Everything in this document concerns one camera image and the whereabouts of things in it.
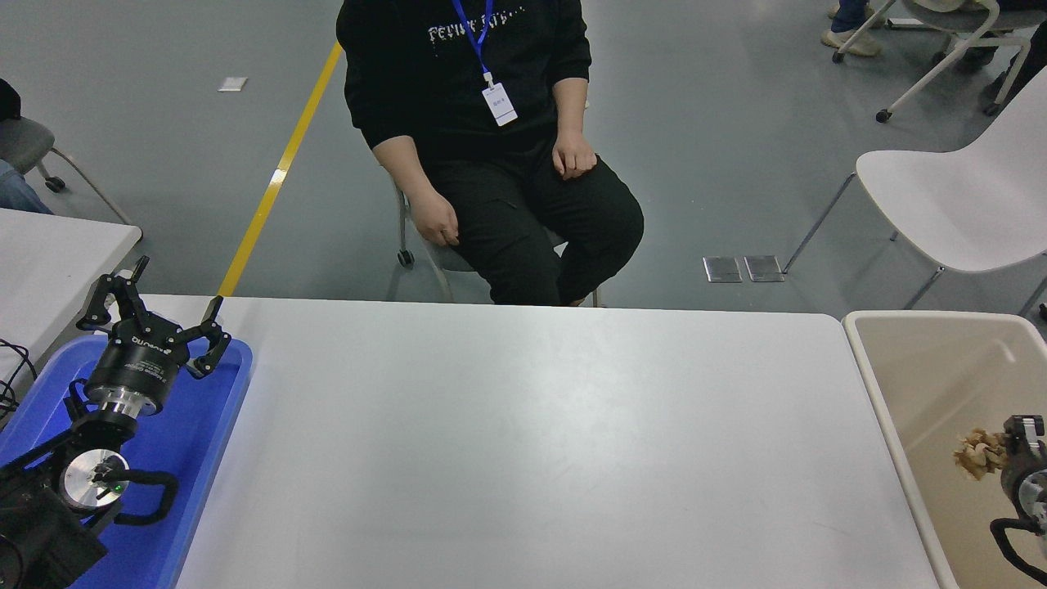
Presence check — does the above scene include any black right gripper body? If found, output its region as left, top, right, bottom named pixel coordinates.
left=1001, top=452, right=1047, bottom=501

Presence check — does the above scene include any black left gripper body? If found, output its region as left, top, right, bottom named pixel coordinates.
left=86, top=319, right=191, bottom=407

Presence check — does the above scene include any tan paper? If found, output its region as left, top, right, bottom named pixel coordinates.
left=953, top=427, right=1009, bottom=481

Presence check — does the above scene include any person's right hand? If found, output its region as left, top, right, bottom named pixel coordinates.
left=407, top=190, right=461, bottom=248

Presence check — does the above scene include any person's left hand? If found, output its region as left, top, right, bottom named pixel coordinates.
left=552, top=131, right=598, bottom=181

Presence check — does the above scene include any white side table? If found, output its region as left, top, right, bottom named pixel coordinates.
left=0, top=207, right=144, bottom=393

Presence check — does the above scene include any blue plastic tray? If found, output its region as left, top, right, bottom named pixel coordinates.
left=0, top=334, right=254, bottom=589

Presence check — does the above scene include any large pale bin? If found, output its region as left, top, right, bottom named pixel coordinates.
left=843, top=311, right=1047, bottom=589

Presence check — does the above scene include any grey office chair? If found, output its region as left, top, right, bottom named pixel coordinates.
left=0, top=115, right=132, bottom=226

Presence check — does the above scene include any white shell chair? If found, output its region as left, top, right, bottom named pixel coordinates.
left=781, top=65, right=1047, bottom=318

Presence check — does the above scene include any thin black cable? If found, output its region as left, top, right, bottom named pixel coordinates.
left=0, top=338, right=38, bottom=426

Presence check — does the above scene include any white frame rolling chair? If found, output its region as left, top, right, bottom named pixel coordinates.
left=833, top=0, right=1047, bottom=124
left=396, top=187, right=602, bottom=308

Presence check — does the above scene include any badge on blue lanyard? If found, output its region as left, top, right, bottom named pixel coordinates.
left=452, top=0, right=519, bottom=128

